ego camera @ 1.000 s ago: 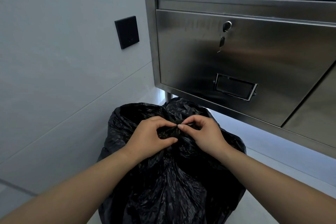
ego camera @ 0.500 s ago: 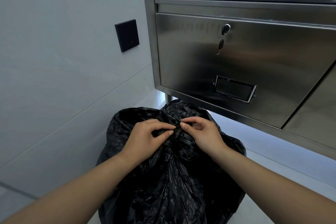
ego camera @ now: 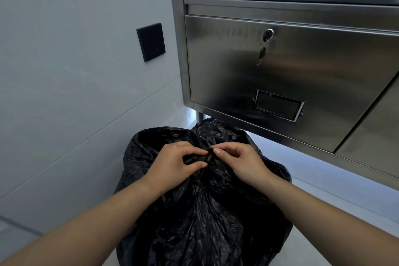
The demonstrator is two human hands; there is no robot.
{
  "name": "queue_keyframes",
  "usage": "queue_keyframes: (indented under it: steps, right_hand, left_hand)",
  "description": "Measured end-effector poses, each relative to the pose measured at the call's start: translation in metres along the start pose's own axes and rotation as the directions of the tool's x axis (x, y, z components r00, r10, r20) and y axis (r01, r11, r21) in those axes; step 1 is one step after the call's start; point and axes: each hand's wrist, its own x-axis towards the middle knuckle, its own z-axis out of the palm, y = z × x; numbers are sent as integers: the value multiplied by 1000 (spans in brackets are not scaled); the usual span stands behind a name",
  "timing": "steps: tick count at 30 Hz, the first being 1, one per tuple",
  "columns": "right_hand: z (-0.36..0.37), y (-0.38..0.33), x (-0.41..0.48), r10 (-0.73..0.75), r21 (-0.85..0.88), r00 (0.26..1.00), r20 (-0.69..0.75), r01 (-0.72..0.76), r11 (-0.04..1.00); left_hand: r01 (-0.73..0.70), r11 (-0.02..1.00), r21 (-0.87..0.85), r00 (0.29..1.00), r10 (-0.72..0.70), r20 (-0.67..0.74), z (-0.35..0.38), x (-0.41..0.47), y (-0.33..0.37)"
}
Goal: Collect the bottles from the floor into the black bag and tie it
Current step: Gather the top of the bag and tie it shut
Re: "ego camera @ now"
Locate person's right hand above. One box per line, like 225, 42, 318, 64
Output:
209, 142, 276, 195

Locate person's left hand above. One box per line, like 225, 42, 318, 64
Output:
145, 141, 209, 195

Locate black plastic garbage bag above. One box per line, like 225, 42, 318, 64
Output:
113, 117, 293, 266

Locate person's right forearm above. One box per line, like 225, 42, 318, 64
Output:
264, 178, 399, 266

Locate person's left forearm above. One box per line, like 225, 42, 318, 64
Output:
0, 179, 159, 266

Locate small hanging key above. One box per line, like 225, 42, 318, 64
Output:
256, 46, 267, 66

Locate steel cabinet door with lock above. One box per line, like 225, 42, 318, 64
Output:
185, 15, 399, 153

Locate plain steel cabinet door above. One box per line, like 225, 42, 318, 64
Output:
335, 72, 399, 180

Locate metal label holder frame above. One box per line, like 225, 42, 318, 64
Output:
252, 89, 305, 123

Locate black wall switch plate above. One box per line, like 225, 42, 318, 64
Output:
136, 23, 166, 63

